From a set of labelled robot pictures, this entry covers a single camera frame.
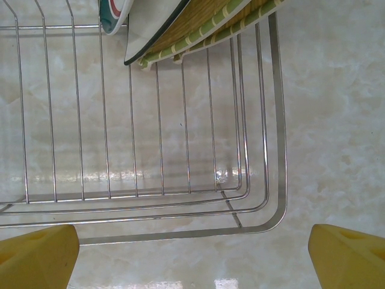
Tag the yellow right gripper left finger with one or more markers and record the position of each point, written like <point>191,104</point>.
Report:
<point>36,259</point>

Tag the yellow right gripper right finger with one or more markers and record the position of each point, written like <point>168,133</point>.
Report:
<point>349,262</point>

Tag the round white plate green rim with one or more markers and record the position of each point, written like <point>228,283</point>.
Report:
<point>112,18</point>

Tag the square white plate dark rim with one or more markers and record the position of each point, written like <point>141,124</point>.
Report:
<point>147,27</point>

